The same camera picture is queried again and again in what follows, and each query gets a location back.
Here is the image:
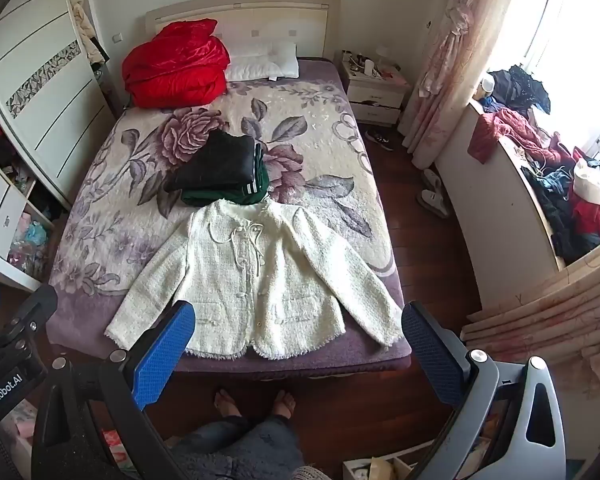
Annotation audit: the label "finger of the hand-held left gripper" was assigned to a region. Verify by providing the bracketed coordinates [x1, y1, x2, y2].
[9, 285, 59, 347]

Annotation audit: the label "pink tied curtain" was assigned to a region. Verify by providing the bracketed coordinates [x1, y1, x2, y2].
[402, 0, 523, 168]

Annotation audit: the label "bed with cream headboard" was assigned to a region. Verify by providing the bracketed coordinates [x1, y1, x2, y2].
[47, 0, 413, 378]

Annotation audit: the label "white window seat cabinet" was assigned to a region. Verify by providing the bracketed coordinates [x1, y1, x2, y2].
[435, 97, 600, 311]

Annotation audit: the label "cream hanging garment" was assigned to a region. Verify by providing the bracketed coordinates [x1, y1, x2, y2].
[70, 0, 107, 67]

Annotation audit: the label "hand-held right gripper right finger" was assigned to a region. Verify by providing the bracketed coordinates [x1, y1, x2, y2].
[401, 301, 567, 480]

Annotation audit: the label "white sliding-door wardrobe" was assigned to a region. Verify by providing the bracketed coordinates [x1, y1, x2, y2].
[0, 0, 121, 211]

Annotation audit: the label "person's right foot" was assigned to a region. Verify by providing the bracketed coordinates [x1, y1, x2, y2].
[272, 389, 297, 418]

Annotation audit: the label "white tweed jacket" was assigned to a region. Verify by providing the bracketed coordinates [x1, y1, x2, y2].
[105, 199, 405, 361]

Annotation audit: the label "pile of mixed clothes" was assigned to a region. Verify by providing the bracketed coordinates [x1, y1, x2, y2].
[467, 65, 600, 263]

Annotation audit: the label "open cardboard box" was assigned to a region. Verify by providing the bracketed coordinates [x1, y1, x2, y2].
[342, 455, 416, 480]

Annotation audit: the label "red quilt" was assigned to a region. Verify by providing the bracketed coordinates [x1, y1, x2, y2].
[121, 18, 231, 109]

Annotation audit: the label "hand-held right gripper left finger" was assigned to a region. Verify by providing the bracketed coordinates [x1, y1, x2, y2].
[31, 300, 216, 480]

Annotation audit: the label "green folded garment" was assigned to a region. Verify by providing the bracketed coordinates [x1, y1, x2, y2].
[181, 152, 271, 208]

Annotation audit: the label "white nightstand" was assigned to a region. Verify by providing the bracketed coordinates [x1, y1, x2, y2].
[340, 50, 412, 127]

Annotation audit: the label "white drawer unit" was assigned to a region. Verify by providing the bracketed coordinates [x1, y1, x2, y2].
[0, 162, 56, 293]

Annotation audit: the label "pair of black shoes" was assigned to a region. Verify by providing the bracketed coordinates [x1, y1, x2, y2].
[365, 129, 395, 152]

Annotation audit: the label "window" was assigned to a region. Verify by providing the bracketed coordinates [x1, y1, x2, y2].
[525, 0, 600, 161]

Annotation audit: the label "pink floral curtain fabric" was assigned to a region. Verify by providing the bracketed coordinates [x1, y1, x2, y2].
[460, 240, 600, 391]

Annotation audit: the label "black folded garment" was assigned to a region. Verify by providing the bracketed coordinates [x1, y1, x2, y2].
[164, 130, 261, 195]

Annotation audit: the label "person's jeans legs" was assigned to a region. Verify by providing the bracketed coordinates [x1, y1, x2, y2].
[170, 412, 306, 480]

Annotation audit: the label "person's foot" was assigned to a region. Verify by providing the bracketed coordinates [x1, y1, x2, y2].
[272, 389, 297, 418]
[214, 387, 243, 418]

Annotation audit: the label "white slipper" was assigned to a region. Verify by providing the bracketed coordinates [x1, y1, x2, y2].
[417, 189, 451, 219]
[421, 169, 443, 196]

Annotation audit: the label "person's left foot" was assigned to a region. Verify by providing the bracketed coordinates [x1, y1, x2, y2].
[214, 387, 243, 418]

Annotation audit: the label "white pillow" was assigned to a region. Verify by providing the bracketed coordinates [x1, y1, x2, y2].
[224, 41, 300, 81]

